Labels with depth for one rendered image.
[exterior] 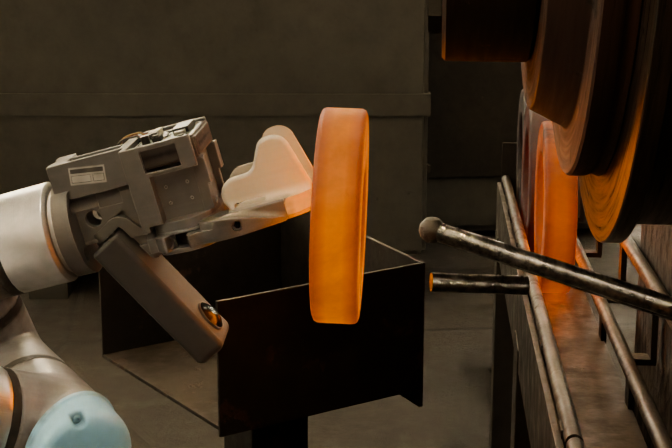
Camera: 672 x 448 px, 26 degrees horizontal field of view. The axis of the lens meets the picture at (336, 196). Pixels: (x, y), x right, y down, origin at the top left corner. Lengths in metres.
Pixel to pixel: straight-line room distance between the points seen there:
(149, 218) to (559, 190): 0.58
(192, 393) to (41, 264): 0.30
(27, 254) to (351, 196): 0.24
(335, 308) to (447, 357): 2.04
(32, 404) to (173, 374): 0.39
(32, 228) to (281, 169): 0.18
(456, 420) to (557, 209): 1.30
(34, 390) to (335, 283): 0.22
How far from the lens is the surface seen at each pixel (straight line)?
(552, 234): 1.50
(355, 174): 0.98
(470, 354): 3.06
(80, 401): 1.00
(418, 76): 3.23
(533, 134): 1.69
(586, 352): 1.37
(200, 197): 1.03
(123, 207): 1.06
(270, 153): 1.02
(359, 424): 2.72
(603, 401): 1.23
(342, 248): 0.97
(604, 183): 0.76
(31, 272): 1.07
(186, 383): 1.35
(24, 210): 1.06
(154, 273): 1.06
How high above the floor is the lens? 1.11
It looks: 15 degrees down
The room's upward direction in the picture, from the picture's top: straight up
